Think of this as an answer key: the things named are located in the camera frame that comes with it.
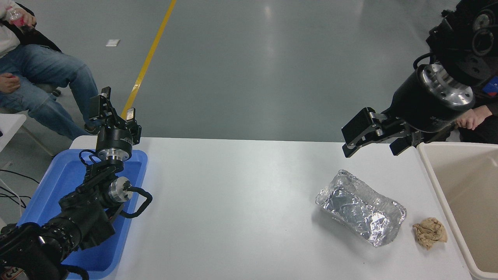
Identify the blue plastic tray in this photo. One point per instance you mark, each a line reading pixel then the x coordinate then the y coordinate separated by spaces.
pixel 70 171

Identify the crumpled tan paper ball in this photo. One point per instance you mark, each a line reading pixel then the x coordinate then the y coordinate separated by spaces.
pixel 430 232

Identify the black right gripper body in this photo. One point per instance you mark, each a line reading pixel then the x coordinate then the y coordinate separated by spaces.
pixel 420 105

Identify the person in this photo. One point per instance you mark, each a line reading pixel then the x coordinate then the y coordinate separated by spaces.
pixel 482 134
pixel 39 66

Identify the large pale plastic bin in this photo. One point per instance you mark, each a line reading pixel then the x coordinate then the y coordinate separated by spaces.
pixel 470 194

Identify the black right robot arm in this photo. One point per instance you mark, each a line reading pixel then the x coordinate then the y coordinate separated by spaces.
pixel 459 42

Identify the silver foil tray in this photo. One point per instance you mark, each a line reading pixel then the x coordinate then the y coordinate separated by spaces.
pixel 362 210

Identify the person's left hand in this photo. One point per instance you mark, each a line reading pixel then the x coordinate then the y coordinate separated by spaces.
pixel 28 18

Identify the small pink drink bottle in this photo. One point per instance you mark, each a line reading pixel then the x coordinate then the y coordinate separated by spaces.
pixel 16 22

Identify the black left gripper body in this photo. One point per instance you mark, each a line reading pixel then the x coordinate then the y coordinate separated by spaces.
pixel 113 138

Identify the small white side table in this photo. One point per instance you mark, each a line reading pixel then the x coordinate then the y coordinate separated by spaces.
pixel 9 124

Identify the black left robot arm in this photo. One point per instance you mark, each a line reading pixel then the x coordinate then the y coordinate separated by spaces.
pixel 78 221

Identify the person's right hand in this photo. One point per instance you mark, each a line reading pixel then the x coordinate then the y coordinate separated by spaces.
pixel 8 82

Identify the person's hand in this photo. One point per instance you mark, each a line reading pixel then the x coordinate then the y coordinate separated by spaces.
pixel 472 116

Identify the black office chair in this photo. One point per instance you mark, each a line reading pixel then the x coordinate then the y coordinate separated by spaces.
pixel 39 39

